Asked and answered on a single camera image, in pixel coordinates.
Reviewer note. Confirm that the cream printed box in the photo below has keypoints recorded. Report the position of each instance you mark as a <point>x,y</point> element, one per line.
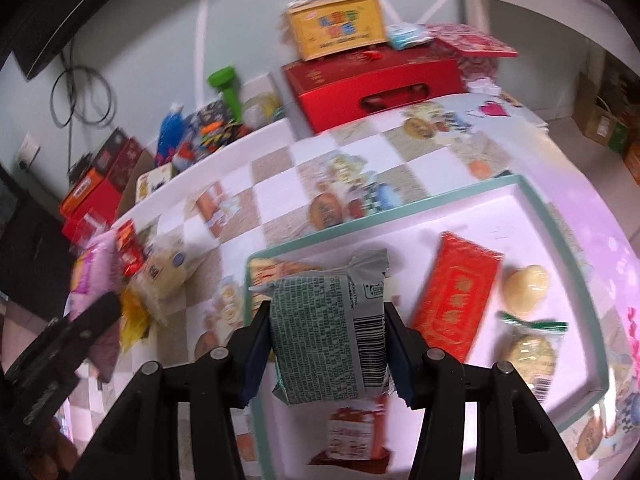
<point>152,182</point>

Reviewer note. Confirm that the white tray with teal rim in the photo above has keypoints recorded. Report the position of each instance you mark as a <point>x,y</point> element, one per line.
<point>400,230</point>

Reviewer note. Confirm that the green bottle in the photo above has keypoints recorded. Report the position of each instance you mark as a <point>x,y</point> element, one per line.
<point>230,92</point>

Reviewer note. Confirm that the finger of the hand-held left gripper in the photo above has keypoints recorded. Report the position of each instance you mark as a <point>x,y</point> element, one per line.
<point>95,317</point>

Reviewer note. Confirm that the colourful patterned bag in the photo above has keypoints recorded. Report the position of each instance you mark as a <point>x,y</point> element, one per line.
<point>212,127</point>

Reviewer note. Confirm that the light blue packet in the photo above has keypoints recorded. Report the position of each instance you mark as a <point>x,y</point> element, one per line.
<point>407,36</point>

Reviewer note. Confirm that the black cabinet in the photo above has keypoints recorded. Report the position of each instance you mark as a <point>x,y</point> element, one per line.
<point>25,240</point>

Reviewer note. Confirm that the round yellow pastry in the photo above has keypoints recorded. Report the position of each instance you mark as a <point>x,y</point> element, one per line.
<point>525,285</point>

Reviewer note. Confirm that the dark maroon box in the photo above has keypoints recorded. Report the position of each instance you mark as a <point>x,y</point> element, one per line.
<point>122,157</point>

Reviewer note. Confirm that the yellow snack packet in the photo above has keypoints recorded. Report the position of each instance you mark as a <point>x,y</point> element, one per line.
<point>132,322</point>

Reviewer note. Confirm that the orange box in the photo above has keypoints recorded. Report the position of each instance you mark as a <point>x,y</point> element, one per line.
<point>82,190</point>

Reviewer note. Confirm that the blue pouch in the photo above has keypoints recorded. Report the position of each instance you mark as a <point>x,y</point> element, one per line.
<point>171,132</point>

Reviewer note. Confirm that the red white snack packet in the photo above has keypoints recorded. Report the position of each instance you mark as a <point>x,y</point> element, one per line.
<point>350,430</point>

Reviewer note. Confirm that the clear green-edged pastry packet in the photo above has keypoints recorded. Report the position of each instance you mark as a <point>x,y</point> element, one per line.
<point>532,355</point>

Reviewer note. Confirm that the small orange carton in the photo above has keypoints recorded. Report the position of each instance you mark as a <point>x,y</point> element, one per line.
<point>634,160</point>

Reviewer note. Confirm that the silver green snack packet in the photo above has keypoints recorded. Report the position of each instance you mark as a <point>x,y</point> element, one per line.
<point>320,330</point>

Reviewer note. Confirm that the pale yellow bun packet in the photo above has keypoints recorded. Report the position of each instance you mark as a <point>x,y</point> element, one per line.
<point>162,272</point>

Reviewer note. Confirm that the black television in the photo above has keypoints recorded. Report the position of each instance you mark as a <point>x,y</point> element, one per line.
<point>65,10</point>

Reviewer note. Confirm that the pink snack packet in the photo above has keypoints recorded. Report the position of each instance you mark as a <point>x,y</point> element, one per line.
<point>92,267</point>

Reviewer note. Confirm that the small red snack packet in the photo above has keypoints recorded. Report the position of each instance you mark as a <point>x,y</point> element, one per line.
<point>130,247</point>

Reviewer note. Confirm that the glass jar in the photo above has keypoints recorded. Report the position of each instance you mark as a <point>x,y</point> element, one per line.
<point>260,110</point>

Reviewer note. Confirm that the wall socket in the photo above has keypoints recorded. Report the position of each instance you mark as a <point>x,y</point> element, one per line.
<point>27,150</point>

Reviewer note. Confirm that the large red gift box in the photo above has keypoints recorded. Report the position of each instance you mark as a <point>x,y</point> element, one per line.
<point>340,90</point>

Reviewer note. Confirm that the checked printed tablecloth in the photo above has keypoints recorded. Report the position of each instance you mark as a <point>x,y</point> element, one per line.
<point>280,160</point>

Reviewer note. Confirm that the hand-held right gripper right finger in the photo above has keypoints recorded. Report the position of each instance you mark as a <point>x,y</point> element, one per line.
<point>400,360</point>

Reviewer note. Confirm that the red patterned flat box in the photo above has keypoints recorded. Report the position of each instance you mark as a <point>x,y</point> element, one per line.
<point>470,40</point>

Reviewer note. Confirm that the brown cardboard box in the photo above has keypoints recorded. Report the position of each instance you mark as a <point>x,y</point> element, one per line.
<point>595,120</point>

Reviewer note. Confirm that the red gold-print snack packet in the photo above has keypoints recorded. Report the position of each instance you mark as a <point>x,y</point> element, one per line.
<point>457,295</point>

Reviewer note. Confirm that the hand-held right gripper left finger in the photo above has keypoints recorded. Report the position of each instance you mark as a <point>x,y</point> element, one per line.
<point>255,360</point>

